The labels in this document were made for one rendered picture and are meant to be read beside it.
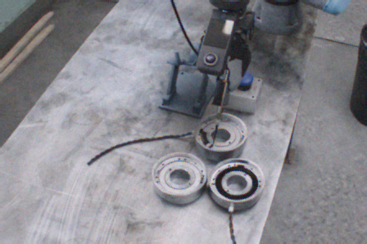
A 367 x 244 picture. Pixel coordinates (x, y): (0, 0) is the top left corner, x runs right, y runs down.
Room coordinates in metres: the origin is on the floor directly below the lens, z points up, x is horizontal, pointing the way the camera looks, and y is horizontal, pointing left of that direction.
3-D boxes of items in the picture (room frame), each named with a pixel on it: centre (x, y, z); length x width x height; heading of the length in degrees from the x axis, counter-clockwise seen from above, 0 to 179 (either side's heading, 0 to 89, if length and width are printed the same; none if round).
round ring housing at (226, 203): (0.52, -0.05, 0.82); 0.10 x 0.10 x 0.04
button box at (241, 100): (0.78, -0.08, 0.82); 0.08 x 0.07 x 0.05; 162
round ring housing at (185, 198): (0.54, 0.06, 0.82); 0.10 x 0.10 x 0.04
